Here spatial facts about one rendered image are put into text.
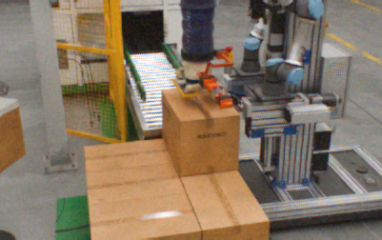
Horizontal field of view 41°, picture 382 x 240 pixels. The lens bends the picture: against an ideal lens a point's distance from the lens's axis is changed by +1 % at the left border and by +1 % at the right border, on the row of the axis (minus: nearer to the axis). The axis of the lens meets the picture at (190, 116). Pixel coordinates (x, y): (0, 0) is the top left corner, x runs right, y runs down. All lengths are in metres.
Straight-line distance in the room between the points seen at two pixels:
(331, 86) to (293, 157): 0.60
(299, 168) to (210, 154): 0.86
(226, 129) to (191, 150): 0.26
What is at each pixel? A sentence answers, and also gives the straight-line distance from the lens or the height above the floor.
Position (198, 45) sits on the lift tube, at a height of 1.37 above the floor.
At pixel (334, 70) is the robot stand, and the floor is 1.14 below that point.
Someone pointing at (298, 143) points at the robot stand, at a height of 0.57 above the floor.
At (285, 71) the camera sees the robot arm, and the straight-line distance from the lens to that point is 3.26.
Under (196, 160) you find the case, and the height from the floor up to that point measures 0.65.
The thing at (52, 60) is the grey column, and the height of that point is 0.99.
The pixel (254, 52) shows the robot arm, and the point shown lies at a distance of 3.79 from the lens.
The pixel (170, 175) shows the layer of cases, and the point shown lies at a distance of 3.40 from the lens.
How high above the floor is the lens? 2.25
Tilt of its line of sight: 23 degrees down
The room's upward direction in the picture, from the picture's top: straight up
